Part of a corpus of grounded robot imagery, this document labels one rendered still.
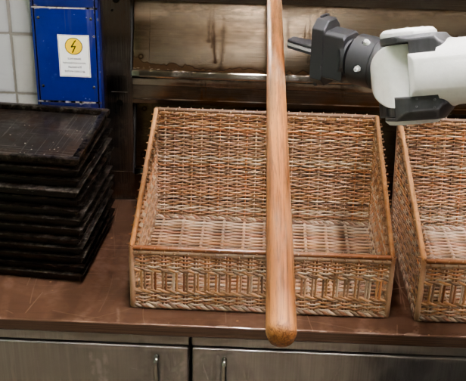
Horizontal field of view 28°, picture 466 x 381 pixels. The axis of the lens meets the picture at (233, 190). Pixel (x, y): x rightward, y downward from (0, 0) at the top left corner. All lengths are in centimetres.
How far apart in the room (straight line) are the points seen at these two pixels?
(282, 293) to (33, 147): 119
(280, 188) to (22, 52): 130
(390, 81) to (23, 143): 100
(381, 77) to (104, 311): 93
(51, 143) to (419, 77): 103
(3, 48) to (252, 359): 96
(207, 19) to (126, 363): 83
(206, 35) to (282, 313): 141
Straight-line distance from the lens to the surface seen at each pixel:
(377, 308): 198
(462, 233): 234
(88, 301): 202
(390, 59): 128
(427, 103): 124
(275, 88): 142
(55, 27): 224
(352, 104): 229
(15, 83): 235
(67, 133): 209
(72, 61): 226
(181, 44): 224
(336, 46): 160
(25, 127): 213
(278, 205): 108
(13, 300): 205
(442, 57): 122
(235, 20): 223
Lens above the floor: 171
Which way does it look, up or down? 27 degrees down
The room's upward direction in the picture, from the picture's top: 1 degrees clockwise
